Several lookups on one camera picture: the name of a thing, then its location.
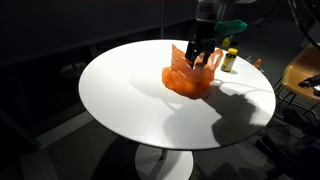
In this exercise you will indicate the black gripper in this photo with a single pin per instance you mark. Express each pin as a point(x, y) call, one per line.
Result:
point(204, 31)

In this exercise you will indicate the white medicine bottle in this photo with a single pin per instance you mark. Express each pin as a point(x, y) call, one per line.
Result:
point(200, 66)

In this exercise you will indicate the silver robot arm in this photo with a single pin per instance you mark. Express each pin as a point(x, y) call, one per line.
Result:
point(208, 10)

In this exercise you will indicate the yellow capped supplement bottle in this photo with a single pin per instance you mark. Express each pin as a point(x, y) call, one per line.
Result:
point(228, 61)

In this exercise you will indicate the yellow spray bottle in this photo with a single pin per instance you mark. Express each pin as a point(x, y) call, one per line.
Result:
point(226, 42)

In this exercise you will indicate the small orange bottle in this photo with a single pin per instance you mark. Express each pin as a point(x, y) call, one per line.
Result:
point(257, 64)

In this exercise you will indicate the orange plastic bag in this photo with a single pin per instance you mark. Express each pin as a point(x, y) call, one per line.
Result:
point(181, 78)

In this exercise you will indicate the orange shell chair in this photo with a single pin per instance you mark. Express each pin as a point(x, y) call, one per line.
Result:
point(301, 71)

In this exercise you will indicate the black object on chair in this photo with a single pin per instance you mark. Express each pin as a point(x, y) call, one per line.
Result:
point(310, 81)

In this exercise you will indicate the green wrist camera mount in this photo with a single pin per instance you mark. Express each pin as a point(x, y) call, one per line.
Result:
point(230, 26)

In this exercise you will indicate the white table pedestal base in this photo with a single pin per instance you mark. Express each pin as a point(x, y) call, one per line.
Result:
point(166, 165)

